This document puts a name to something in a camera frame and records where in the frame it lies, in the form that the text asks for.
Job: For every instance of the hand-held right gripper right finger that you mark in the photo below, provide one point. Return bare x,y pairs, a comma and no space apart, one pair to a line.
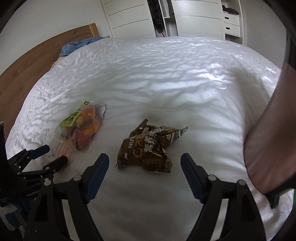
192,177

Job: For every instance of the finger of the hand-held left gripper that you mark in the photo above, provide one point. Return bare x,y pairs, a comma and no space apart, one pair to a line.
56,163
37,150

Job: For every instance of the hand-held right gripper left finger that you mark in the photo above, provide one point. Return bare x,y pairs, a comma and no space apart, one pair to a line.
99,176

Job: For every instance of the pink striped snack packet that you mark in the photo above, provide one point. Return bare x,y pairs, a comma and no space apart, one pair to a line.
66,153

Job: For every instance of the clear bag of orange snacks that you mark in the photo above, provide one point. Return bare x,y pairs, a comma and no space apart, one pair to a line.
83,125

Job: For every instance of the brown snack packet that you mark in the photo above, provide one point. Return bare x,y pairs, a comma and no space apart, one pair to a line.
148,150

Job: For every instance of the wooden headboard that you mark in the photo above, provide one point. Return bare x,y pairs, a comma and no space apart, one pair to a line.
34,55

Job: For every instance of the blue towel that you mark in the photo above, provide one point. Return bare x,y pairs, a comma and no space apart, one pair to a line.
76,45

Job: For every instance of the white wardrobe drawers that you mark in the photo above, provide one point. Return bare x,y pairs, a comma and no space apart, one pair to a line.
231,23

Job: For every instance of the white wardrobe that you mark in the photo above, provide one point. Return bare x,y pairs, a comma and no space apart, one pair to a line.
196,16

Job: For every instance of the dark hanging clothes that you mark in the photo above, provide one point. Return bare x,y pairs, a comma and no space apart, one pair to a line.
157,16

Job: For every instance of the folded dark clothes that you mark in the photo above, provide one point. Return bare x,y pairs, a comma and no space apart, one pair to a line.
229,10

